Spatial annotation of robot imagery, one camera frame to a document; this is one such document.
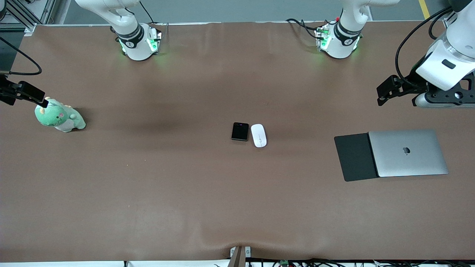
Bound silver laptop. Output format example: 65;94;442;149
368;129;449;178

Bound black phone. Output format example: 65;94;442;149
231;122;249;142

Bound metal table clamp bracket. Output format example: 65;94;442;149
229;245;252;267

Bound white computer mouse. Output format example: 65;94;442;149
251;124;268;148

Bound brown table cover mat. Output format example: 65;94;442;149
0;20;475;262

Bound black right arm base cable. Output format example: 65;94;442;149
139;0;169;36

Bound black mouse pad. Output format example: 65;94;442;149
334;133;380;182

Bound black left arm base cables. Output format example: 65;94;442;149
286;18;327;40

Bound aluminium frame profile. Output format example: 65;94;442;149
0;0;56;36

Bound green dinosaur plush toy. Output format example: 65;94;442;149
35;97;86;133

